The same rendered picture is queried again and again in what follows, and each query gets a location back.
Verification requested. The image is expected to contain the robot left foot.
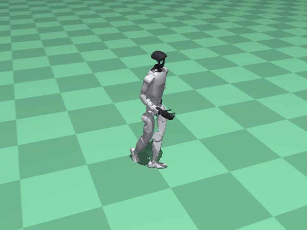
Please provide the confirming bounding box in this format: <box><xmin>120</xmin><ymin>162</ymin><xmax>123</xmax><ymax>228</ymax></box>
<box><xmin>148</xmin><ymin>161</ymin><xmax>166</xmax><ymax>168</ymax></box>

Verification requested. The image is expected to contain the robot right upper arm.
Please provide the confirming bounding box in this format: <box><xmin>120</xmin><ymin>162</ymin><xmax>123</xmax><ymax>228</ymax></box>
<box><xmin>140</xmin><ymin>74</ymin><xmax>155</xmax><ymax>99</ymax></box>

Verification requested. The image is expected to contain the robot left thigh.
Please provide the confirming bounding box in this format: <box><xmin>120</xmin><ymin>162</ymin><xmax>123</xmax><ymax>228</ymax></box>
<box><xmin>153</xmin><ymin>104</ymin><xmax>167</xmax><ymax>141</ymax></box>

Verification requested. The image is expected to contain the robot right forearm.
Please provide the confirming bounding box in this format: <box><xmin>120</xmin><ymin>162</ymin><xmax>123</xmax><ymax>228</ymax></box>
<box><xmin>140</xmin><ymin>95</ymin><xmax>158</xmax><ymax>114</ymax></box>

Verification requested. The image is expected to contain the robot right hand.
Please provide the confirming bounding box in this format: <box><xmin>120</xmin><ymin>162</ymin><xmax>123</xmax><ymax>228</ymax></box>
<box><xmin>156</xmin><ymin>107</ymin><xmax>175</xmax><ymax>120</ymax></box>

